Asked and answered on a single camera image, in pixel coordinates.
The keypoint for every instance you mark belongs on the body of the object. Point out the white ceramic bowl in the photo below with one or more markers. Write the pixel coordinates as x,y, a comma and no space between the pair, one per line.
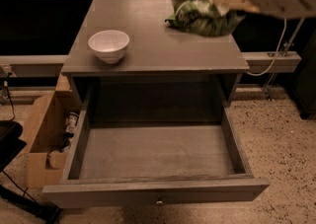
110,46

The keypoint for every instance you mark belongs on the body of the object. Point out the green jalapeno chip bag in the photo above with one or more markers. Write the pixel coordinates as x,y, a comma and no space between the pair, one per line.
203,18

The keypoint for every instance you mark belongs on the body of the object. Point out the grey open top drawer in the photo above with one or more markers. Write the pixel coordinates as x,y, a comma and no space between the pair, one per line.
136,141

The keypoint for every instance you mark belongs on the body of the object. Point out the items inside cardboard box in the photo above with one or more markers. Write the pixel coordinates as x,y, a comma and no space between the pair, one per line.
71,123

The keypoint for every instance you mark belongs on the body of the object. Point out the black stand with cable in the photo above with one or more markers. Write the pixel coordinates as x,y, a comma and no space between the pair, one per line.
12,165

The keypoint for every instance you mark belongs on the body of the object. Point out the cardboard box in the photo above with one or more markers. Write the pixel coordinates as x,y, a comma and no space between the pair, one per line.
43,132

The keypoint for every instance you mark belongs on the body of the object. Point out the grey wooden cabinet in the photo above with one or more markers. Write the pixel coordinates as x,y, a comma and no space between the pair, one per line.
153,46

